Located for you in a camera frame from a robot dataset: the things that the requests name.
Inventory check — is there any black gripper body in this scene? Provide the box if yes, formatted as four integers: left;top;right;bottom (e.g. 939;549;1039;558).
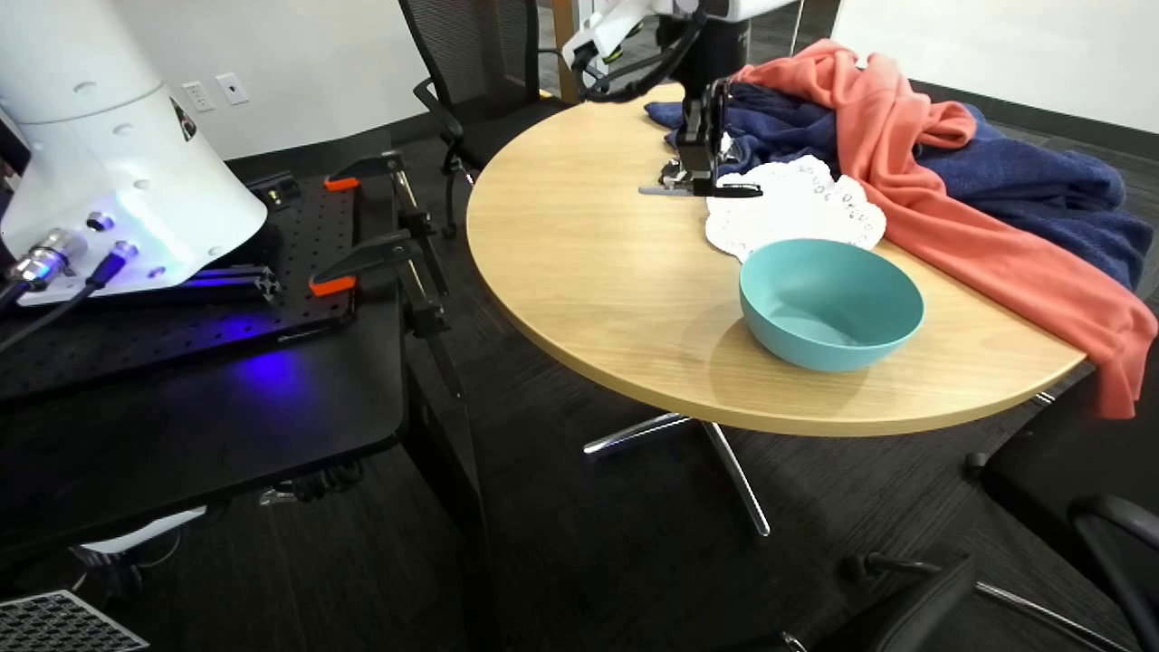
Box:
657;13;755;110

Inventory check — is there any black and grey marker pen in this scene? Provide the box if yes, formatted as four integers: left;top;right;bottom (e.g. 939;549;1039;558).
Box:
633;175;767;202

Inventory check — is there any teal bowl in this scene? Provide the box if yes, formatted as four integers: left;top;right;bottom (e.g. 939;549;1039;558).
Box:
736;235;931;375

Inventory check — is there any white scalloped plate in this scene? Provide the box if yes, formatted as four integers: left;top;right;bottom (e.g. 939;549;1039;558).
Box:
699;153;891;266

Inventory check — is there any orange cloth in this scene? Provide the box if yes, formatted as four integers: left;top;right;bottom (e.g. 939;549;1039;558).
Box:
729;36;1159;425

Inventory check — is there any navy blue cloth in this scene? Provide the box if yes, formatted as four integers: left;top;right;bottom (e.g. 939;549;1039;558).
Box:
645;77;1157;292

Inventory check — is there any chrome table base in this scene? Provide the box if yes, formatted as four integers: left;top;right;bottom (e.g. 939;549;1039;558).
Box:
578;411;774;543

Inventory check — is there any black mesh office chair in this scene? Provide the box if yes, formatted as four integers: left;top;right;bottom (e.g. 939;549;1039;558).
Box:
774;547;1138;652
961;360;1159;652

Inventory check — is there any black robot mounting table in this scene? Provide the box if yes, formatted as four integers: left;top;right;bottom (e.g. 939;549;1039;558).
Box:
0;165;485;571

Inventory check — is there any white power strip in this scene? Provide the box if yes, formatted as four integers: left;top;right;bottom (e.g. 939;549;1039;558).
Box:
72;503;210;563

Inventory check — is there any grey perforated panel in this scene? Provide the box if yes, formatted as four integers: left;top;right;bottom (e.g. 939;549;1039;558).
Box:
0;586;156;652

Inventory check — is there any black clamp with orange handle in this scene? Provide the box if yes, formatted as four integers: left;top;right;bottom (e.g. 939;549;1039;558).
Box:
302;223;455;402
315;149;439;246

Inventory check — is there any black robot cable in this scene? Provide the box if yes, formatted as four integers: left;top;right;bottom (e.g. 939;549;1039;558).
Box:
0;235;142;360

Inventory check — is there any grey robot cable plug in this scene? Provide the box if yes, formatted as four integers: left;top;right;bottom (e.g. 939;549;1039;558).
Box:
0;227;80;318

